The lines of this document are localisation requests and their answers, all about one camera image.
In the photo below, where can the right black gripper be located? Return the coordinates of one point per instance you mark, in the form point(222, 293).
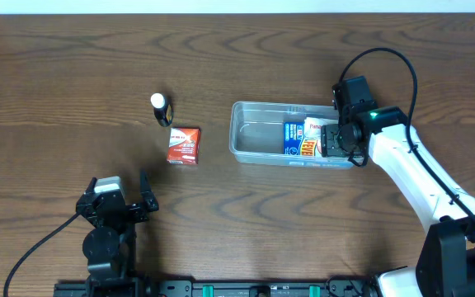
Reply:
point(329, 141)

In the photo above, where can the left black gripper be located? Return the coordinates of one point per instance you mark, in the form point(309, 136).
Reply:
point(120, 208)

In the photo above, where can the white Panadol packet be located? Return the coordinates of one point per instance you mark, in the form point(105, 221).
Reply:
point(312, 127)

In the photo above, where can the blue Kool Fever box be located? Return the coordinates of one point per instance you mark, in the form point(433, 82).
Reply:
point(295, 143)

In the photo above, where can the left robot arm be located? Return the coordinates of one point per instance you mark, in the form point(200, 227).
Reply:
point(110, 248)

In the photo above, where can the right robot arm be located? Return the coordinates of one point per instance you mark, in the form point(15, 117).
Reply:
point(446, 265)

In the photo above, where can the clear plastic container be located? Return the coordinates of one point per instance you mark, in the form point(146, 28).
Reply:
point(256, 134)

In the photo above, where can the red medicine box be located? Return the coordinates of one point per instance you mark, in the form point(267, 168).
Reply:
point(183, 146)

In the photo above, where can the small black white-capped bottle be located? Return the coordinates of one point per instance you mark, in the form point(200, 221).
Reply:
point(162, 109)

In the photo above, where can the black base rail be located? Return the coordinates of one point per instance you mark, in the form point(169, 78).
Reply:
point(186, 288)

